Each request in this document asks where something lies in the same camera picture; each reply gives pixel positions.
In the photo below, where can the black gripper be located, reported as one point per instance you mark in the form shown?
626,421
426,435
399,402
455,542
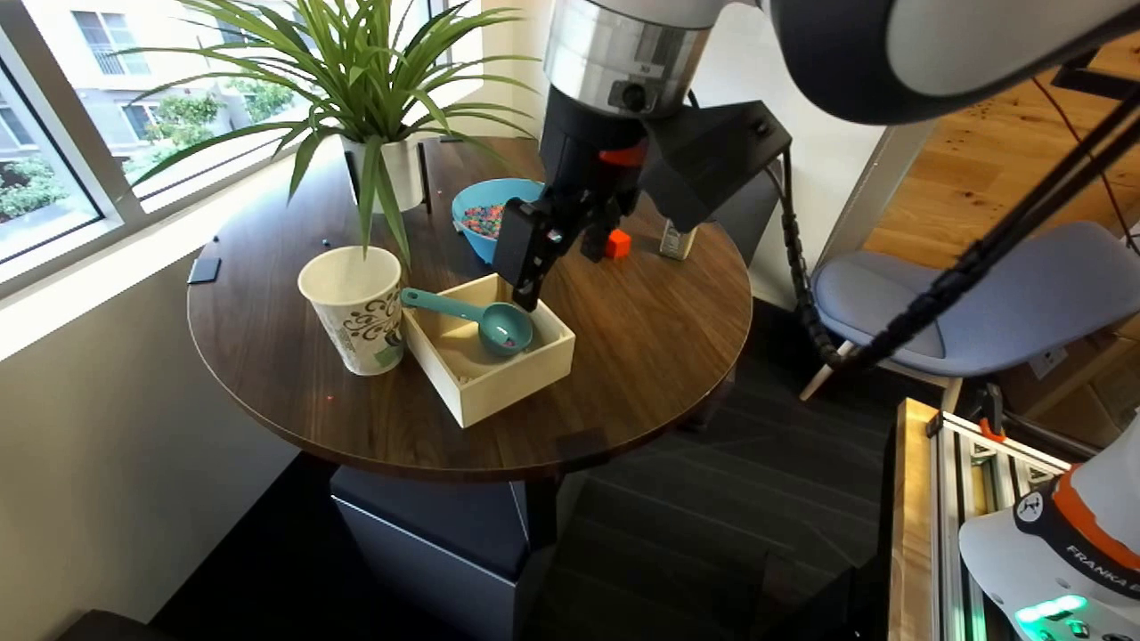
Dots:
590,129

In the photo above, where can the blue measuring cup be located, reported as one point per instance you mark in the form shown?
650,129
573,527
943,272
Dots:
500,327

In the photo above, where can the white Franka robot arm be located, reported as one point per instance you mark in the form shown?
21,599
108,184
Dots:
928,41

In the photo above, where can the patterned paper coffee cup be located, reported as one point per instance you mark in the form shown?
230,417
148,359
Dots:
356,316

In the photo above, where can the orange block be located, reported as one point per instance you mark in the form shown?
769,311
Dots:
618,248

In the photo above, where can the blue bowl of colourful beads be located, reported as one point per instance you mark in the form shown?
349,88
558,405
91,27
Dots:
482,220

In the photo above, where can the light wooden box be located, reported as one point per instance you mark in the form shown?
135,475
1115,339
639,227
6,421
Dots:
500,377

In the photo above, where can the white slatted plant pot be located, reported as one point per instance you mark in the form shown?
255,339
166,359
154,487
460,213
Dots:
402,173

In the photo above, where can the green spiky houseplant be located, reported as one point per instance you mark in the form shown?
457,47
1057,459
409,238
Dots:
343,74

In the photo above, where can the wood and aluminium robot stand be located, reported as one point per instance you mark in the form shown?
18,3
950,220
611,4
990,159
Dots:
931,523

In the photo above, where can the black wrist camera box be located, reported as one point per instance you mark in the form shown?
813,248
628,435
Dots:
713,163

